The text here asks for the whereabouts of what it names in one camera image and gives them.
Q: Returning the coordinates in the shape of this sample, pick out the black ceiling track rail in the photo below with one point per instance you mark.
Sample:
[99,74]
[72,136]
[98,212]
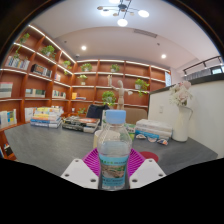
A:
[203,62]

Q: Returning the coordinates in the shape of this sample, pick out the white and green carton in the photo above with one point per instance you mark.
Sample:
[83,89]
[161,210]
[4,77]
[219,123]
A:
[103,117]

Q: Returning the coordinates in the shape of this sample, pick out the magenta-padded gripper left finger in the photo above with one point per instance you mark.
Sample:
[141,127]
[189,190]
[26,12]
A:
[78,173]

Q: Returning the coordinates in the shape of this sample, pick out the white pitcher vase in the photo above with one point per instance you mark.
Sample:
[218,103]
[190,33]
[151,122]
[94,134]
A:
[181,126]

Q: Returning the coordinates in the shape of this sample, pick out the stack of white books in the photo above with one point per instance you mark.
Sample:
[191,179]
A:
[153,128]

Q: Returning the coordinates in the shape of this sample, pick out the recessed ceiling spotlight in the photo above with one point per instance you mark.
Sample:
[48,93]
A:
[83,47]
[163,56]

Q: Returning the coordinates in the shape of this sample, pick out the white paper poster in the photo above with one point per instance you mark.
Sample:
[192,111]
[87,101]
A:
[168,79]

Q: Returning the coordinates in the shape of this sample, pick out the wooden artist mannequin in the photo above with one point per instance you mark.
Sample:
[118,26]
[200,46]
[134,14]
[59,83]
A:
[120,93]

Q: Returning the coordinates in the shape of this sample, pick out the stack of dark books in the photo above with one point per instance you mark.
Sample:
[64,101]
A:
[80,124]

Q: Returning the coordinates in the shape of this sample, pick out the stack of colourful books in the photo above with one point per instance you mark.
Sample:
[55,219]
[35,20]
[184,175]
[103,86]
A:
[46,118]

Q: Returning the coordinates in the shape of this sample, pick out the tan upholstered chair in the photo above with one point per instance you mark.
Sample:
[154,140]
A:
[136,115]

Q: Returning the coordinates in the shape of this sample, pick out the clear blue-capped water bottle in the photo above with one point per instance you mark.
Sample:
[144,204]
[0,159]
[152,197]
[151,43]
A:
[114,156]

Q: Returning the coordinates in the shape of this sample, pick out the dark blue chair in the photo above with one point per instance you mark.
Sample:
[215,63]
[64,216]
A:
[96,111]

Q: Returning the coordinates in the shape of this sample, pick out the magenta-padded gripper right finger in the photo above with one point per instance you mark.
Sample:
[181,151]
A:
[148,173]

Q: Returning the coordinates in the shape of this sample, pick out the pink white flower bouquet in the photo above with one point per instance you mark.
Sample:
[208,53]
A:
[181,95]

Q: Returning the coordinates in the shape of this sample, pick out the orange wooden shelf unit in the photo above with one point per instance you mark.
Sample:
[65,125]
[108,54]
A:
[40,83]

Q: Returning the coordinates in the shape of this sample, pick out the ceiling air vent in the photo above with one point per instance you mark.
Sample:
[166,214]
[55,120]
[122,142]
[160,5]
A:
[145,33]

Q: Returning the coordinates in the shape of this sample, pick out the branched globe ceiling lamp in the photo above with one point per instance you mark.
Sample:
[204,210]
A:
[122,22]

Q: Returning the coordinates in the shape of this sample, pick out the grey curtain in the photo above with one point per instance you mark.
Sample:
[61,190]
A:
[200,74]

